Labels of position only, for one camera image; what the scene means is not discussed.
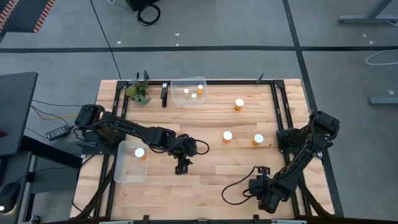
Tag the large orange pill bottle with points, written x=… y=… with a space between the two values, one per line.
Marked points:
x=139 y=152

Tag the black bracket post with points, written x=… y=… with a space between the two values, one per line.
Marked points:
x=260 y=78
x=145 y=75

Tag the small green artificial plant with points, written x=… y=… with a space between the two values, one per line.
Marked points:
x=138 y=91

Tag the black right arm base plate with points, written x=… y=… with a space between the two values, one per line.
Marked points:
x=281 y=140

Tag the black desk top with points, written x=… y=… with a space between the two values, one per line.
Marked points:
x=15 y=109

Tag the orange pill bottle white cap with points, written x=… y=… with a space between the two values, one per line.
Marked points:
x=227 y=135
x=239 y=102
x=258 y=138

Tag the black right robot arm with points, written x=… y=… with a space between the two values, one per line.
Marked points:
x=323 y=124

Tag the black power adapter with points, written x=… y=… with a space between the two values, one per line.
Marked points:
x=57 y=132

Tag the black box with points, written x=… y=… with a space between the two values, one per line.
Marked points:
x=136 y=3

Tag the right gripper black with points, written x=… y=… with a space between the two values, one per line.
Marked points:
x=257 y=189

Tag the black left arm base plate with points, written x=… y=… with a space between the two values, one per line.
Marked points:
x=96 y=150

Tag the clear plastic bin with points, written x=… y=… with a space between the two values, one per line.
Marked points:
x=130 y=171
x=180 y=99

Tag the small orange pill bottle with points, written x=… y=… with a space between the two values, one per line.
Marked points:
x=200 y=87

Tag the black frame clamp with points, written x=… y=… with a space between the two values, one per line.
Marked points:
x=145 y=219
x=256 y=219

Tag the grey desk foot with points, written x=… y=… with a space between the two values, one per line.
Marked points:
x=384 y=100

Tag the black aluminium table frame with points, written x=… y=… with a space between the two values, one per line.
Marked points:
x=233 y=82

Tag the grey desk leg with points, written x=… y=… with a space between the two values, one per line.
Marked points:
x=357 y=19

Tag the black mat orange stripes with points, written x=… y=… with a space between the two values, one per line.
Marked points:
x=25 y=15

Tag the black rectangular device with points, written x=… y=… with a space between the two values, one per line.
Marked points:
x=164 y=98

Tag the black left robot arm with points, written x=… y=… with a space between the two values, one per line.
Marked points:
x=124 y=127

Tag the black rounded device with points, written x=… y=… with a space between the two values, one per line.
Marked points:
x=8 y=196

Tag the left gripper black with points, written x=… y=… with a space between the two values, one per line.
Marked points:
x=185 y=146

